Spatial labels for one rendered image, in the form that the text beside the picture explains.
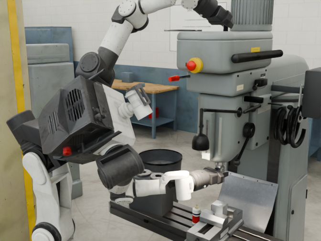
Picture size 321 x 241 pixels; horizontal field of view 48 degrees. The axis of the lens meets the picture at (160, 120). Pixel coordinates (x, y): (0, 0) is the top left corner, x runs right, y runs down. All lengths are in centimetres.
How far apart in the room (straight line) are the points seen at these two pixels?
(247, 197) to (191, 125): 494
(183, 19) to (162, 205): 527
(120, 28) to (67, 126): 49
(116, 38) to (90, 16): 712
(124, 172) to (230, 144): 53
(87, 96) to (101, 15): 710
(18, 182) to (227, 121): 195
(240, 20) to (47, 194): 115
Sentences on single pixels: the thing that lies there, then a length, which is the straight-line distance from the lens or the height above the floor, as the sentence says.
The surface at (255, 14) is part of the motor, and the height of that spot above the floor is 197.
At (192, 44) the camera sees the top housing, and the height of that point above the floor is 184.
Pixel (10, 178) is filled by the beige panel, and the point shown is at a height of 80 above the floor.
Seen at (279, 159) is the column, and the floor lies 123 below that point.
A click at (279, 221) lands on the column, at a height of 87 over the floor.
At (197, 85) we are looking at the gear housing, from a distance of 157.
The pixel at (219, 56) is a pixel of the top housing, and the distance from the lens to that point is 140.
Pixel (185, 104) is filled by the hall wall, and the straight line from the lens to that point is 697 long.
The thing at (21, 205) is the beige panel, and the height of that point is 54.
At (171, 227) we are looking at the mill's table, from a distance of 191.
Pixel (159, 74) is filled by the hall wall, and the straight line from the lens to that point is 726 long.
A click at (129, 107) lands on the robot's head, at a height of 161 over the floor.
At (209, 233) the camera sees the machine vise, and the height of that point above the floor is 100.
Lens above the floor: 189
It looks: 14 degrees down
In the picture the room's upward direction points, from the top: straight up
